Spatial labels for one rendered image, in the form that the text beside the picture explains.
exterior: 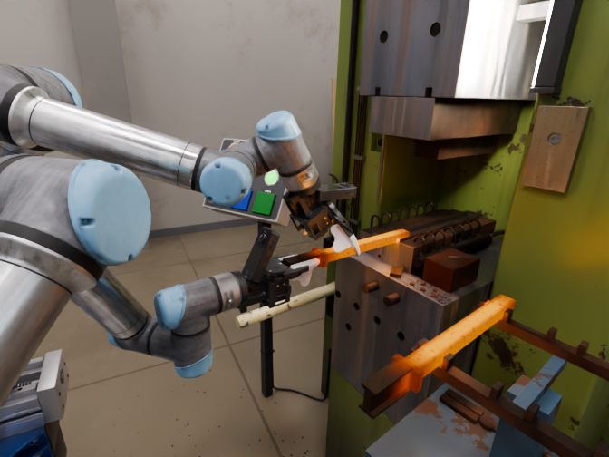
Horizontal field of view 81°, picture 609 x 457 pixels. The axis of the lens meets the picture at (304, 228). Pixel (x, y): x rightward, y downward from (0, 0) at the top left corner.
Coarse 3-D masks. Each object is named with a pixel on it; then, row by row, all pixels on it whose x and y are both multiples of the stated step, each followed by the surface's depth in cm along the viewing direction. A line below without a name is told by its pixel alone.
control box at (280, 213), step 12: (228, 144) 137; (264, 180) 127; (276, 180) 124; (264, 192) 126; (276, 192) 123; (204, 204) 136; (252, 204) 127; (276, 204) 122; (240, 216) 133; (252, 216) 126; (264, 216) 124; (276, 216) 121; (288, 216) 127
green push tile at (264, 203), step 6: (258, 192) 126; (258, 198) 125; (264, 198) 124; (270, 198) 123; (258, 204) 125; (264, 204) 124; (270, 204) 123; (252, 210) 125; (258, 210) 124; (264, 210) 123; (270, 210) 122
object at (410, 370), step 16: (496, 304) 70; (512, 304) 71; (464, 320) 64; (480, 320) 65; (496, 320) 67; (448, 336) 60; (464, 336) 60; (416, 352) 56; (432, 352) 56; (448, 352) 57; (384, 368) 51; (400, 368) 51; (416, 368) 52; (432, 368) 55; (368, 384) 48; (384, 384) 48; (400, 384) 52; (416, 384) 51; (368, 400) 48; (384, 400) 50
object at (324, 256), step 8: (392, 232) 101; (400, 232) 101; (408, 232) 102; (360, 240) 94; (368, 240) 94; (376, 240) 94; (384, 240) 96; (392, 240) 98; (328, 248) 88; (352, 248) 90; (360, 248) 91; (368, 248) 93; (296, 256) 83; (304, 256) 83; (312, 256) 83; (320, 256) 84; (328, 256) 86; (336, 256) 87; (344, 256) 89; (288, 264) 79; (320, 264) 85
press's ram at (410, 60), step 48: (384, 0) 88; (432, 0) 78; (480, 0) 73; (528, 0) 83; (384, 48) 90; (432, 48) 80; (480, 48) 78; (528, 48) 89; (432, 96) 82; (480, 96) 83; (528, 96) 96
